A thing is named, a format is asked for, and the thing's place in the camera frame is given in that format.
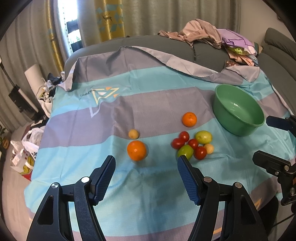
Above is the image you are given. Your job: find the green round fruit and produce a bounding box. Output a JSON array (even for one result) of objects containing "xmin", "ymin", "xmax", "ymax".
[{"xmin": 177, "ymin": 145, "xmax": 194, "ymax": 160}]

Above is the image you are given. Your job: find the yellow-green mango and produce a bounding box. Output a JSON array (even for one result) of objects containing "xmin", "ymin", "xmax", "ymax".
[{"xmin": 194, "ymin": 131, "xmax": 213, "ymax": 145}]

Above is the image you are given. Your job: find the green plastic bowl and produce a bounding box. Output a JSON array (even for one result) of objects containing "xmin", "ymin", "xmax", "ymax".
[{"xmin": 213, "ymin": 84, "xmax": 265, "ymax": 137}]

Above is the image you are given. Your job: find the grey sofa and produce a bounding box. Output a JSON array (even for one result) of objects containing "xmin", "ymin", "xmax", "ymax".
[{"xmin": 64, "ymin": 28, "xmax": 295, "ymax": 112}]

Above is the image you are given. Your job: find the red cherry tomato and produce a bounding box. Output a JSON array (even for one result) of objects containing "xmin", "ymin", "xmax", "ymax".
[
  {"xmin": 179, "ymin": 131, "xmax": 190, "ymax": 143},
  {"xmin": 188, "ymin": 138, "xmax": 199, "ymax": 150},
  {"xmin": 194, "ymin": 146, "xmax": 207, "ymax": 160},
  {"xmin": 171, "ymin": 138, "xmax": 185, "ymax": 150}
]

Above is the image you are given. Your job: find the white plastic bag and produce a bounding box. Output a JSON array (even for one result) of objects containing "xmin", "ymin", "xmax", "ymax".
[{"xmin": 11, "ymin": 126, "xmax": 45, "ymax": 181}]

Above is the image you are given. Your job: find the pile of clothes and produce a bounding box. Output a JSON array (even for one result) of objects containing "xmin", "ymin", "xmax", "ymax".
[{"xmin": 158, "ymin": 19, "xmax": 262, "ymax": 66}]

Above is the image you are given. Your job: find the small orange mandarin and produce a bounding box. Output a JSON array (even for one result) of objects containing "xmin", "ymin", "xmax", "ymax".
[{"xmin": 182, "ymin": 112, "xmax": 197, "ymax": 128}]

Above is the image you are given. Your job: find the large orange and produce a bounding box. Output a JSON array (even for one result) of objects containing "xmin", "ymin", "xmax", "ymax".
[{"xmin": 126, "ymin": 141, "xmax": 147, "ymax": 161}]

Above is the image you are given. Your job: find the black floor stand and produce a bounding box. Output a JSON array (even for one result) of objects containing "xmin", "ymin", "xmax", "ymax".
[{"xmin": 1, "ymin": 59, "xmax": 40, "ymax": 121}]

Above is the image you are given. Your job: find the small tan round fruit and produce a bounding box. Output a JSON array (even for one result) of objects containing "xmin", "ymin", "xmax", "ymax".
[{"xmin": 128, "ymin": 129, "xmax": 139, "ymax": 140}]

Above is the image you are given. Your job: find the striped blue purple sheet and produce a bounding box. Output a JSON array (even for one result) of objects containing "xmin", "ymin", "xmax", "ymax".
[{"xmin": 25, "ymin": 47, "xmax": 295, "ymax": 240}]

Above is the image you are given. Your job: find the grey and yellow curtain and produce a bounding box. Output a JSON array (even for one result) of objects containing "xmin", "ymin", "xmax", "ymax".
[{"xmin": 1, "ymin": 1, "xmax": 241, "ymax": 131}]

